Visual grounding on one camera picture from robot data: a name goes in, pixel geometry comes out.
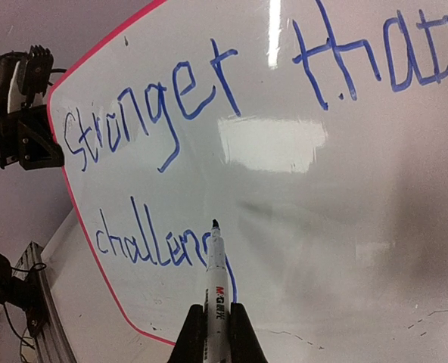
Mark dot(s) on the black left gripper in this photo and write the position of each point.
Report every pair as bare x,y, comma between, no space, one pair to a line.
26,138

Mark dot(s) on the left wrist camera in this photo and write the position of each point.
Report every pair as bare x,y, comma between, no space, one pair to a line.
30,79

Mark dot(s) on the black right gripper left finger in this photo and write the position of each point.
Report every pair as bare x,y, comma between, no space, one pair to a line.
189,347

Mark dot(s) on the pink framed whiteboard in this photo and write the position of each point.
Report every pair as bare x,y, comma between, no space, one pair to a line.
314,132

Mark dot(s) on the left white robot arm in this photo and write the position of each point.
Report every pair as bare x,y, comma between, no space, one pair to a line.
33,199

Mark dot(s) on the aluminium front rail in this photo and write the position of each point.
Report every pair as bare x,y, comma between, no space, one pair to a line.
25,296

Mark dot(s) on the white marker pen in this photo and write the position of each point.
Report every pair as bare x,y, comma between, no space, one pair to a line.
216,344

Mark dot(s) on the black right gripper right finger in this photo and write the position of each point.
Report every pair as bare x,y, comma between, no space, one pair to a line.
243,342

